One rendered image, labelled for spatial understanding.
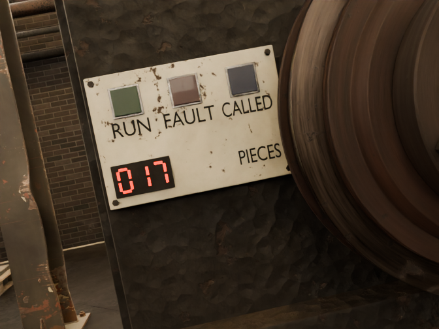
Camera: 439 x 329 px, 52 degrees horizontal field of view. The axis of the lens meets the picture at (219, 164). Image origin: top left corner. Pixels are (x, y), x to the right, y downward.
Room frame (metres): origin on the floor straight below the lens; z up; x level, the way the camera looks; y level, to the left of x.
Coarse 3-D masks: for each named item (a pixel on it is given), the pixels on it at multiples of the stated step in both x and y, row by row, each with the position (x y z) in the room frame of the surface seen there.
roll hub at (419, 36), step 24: (432, 0) 0.44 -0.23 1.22; (432, 24) 0.42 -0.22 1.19; (408, 48) 0.44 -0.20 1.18; (432, 48) 0.42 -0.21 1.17; (408, 72) 0.43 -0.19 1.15; (432, 72) 0.42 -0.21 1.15; (408, 96) 0.43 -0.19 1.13; (432, 96) 0.42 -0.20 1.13; (408, 120) 0.43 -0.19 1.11; (432, 120) 0.42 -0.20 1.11; (408, 144) 0.45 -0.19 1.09; (432, 144) 0.42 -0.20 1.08; (432, 168) 0.43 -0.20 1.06
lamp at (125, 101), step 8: (128, 88) 0.61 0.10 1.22; (136, 88) 0.61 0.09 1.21; (112, 96) 0.61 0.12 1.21; (120, 96) 0.61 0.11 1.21; (128, 96) 0.61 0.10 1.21; (136, 96) 0.61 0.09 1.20; (112, 104) 0.61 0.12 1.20; (120, 104) 0.61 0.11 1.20; (128, 104) 0.61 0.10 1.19; (136, 104) 0.61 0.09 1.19; (120, 112) 0.61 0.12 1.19; (128, 112) 0.61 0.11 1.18; (136, 112) 0.61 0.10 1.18
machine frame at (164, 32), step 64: (64, 0) 0.63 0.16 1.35; (128, 0) 0.64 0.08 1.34; (192, 0) 0.64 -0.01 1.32; (256, 0) 0.65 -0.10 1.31; (128, 64) 0.64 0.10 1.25; (256, 192) 0.65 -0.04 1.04; (128, 256) 0.63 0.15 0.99; (192, 256) 0.64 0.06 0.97; (256, 256) 0.64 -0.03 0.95; (320, 256) 0.65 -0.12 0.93; (128, 320) 0.71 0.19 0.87; (192, 320) 0.64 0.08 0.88; (256, 320) 0.61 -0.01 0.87; (320, 320) 0.59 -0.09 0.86; (384, 320) 0.60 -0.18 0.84
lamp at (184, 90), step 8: (176, 80) 0.61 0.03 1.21; (184, 80) 0.62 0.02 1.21; (192, 80) 0.62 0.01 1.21; (176, 88) 0.61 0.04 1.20; (184, 88) 0.62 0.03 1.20; (192, 88) 0.62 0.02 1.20; (176, 96) 0.61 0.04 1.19; (184, 96) 0.62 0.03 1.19; (192, 96) 0.62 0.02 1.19; (176, 104) 0.61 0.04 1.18
